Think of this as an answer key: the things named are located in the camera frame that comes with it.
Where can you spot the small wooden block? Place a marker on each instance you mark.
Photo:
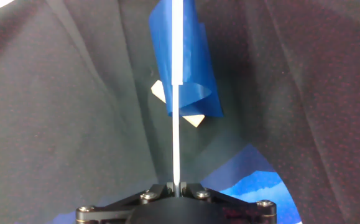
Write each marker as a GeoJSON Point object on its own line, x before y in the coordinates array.
{"type": "Point", "coordinates": [195, 119]}

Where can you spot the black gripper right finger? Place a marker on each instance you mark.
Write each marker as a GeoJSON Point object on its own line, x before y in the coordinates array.
{"type": "Point", "coordinates": [248, 213]}

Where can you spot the blue mountain print sheet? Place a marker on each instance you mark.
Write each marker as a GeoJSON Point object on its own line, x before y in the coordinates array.
{"type": "Point", "coordinates": [260, 189]}

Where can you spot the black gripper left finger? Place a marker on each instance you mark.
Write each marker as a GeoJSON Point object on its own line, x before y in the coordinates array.
{"type": "Point", "coordinates": [111, 213]}

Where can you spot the blue flag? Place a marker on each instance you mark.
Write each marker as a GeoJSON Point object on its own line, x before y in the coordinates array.
{"type": "Point", "coordinates": [192, 62]}

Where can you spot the black cloth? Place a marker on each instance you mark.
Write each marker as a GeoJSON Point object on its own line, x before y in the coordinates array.
{"type": "Point", "coordinates": [58, 109]}

